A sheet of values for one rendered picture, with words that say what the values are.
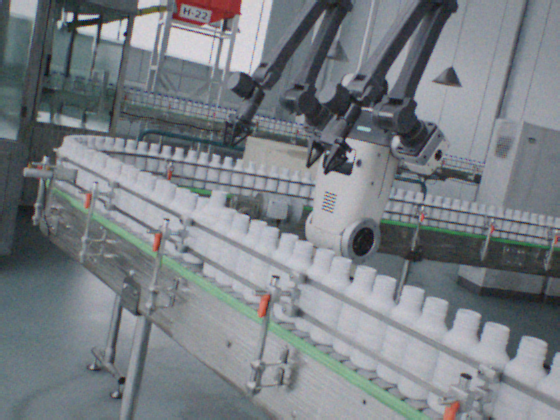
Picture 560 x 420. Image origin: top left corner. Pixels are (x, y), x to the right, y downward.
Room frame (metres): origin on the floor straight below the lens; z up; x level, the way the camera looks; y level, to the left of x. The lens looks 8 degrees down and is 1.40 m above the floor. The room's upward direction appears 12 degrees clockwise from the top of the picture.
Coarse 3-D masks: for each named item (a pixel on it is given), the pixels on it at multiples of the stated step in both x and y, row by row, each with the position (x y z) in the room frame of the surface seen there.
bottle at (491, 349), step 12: (492, 324) 1.00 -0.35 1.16; (492, 336) 0.97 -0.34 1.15; (504, 336) 0.97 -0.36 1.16; (480, 348) 0.98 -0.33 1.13; (492, 348) 0.97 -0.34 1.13; (504, 348) 0.97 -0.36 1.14; (480, 360) 0.96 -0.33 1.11; (492, 360) 0.96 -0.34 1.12; (504, 360) 0.96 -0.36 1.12; (468, 372) 0.98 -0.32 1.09; (480, 384) 0.96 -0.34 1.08; (492, 384) 0.96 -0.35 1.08; (492, 408) 0.96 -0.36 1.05
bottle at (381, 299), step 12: (384, 276) 1.18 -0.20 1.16; (384, 288) 1.15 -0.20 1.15; (372, 300) 1.15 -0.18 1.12; (384, 300) 1.15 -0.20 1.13; (384, 312) 1.14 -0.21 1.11; (360, 324) 1.16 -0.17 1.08; (372, 324) 1.14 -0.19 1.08; (384, 324) 1.14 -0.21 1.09; (360, 336) 1.15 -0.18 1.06; (372, 336) 1.14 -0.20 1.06; (372, 348) 1.14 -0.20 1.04; (360, 360) 1.14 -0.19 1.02; (372, 360) 1.14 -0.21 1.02
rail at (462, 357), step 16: (96, 176) 2.11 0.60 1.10; (128, 192) 1.92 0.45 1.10; (160, 208) 1.76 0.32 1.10; (144, 224) 1.82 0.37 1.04; (192, 224) 1.63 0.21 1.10; (176, 240) 1.68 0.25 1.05; (224, 240) 1.51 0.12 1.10; (256, 256) 1.41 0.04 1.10; (224, 272) 1.49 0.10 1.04; (288, 272) 1.32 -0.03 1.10; (256, 288) 1.39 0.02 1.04; (320, 288) 1.24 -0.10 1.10; (352, 304) 1.17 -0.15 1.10; (384, 320) 1.11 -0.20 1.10; (336, 336) 1.19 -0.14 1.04; (416, 336) 1.05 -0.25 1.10; (368, 352) 1.12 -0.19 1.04; (448, 352) 1.00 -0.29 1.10; (400, 368) 1.07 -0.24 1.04; (432, 384) 1.01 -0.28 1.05; (512, 384) 0.91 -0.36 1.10; (528, 384) 0.90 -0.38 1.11; (544, 400) 0.87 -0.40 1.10
